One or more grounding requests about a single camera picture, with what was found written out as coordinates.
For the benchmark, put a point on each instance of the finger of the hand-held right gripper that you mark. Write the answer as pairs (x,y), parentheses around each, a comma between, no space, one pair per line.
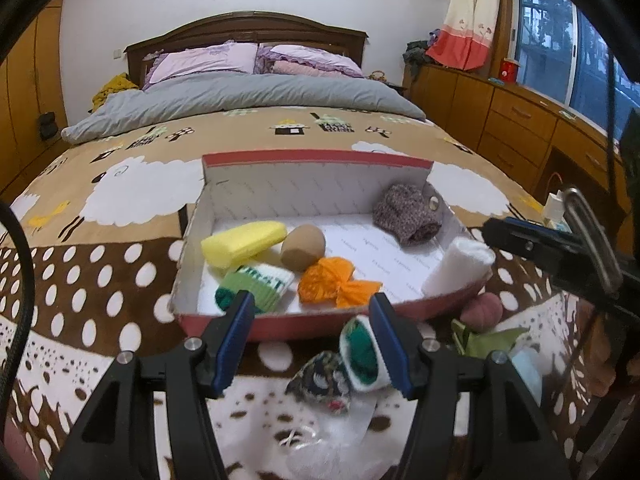
(530,252)

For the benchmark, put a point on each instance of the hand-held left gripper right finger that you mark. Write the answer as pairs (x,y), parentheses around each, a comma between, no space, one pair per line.
(387,345)

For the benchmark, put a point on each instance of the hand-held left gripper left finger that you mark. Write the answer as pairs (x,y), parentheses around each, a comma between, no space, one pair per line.
(235,340)

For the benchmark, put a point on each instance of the green white lettered sock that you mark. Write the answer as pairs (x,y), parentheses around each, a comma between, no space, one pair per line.
(265,282)

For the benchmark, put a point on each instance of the white waffle towel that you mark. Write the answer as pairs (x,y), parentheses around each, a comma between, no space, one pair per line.
(457,265)

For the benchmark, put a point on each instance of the dark floral pouch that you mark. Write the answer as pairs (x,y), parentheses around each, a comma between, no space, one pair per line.
(320,377)

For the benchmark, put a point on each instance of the pink ball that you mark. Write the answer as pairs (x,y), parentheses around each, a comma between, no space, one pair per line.
(481,310)

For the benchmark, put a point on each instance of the orange mesh cloth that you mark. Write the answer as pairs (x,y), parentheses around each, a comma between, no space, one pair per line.
(325,280)

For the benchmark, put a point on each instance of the clear plastic bag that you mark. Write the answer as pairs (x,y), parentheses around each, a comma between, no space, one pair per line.
(345,425)

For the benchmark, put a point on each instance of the green ribbon bow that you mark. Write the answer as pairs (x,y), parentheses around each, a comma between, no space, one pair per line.
(480,345)

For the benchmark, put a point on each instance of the yellow sponge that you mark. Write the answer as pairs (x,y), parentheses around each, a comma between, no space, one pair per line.
(240,242)

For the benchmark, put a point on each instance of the blue face mask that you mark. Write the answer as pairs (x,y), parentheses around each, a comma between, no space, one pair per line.
(527,370)

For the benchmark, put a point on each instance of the tan foam ball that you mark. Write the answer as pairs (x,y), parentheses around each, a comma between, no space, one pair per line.
(302,250)

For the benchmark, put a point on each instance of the grey knit sock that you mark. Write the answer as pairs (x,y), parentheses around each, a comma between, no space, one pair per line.
(400,210)

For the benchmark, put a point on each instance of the red cardboard box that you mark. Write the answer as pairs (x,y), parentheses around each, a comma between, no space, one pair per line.
(320,185)

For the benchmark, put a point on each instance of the white charger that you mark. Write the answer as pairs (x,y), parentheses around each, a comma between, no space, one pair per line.
(555,205)

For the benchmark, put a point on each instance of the wooden cabinet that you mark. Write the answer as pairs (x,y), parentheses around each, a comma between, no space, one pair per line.
(500,115)

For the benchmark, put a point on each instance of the brown white spotted blanket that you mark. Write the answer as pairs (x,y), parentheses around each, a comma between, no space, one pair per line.
(100,280)

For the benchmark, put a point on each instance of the red mug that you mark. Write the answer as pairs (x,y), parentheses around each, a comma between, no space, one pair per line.
(510,71)

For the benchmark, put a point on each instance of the tan sheep print blanket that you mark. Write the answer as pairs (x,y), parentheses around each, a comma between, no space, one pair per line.
(250,130)

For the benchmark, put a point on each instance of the window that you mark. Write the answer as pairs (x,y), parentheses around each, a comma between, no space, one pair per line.
(550,35)

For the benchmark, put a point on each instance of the wicker basket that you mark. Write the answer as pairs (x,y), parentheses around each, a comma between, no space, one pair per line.
(378,76)

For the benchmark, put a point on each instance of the pile of dark clothes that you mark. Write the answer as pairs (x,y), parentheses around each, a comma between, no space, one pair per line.
(417,47)

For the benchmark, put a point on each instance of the white and red curtain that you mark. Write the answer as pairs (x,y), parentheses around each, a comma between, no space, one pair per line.
(465,20)

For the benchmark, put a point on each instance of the grey duvet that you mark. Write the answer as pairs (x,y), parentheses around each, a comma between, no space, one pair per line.
(250,92)

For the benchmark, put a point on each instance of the pink pillow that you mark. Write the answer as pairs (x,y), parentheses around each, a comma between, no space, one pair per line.
(295,69)

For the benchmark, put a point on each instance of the yellow knit garment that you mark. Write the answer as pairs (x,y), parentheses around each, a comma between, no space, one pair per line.
(112,90)

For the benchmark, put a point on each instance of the lilac pillow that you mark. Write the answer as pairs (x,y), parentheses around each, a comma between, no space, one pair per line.
(320,57)
(200,62)

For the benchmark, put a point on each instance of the wooden bed headboard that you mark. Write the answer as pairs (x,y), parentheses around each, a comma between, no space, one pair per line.
(240,30)

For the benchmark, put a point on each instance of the wooden wardrobe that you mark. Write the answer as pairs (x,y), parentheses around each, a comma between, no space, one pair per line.
(25,85)

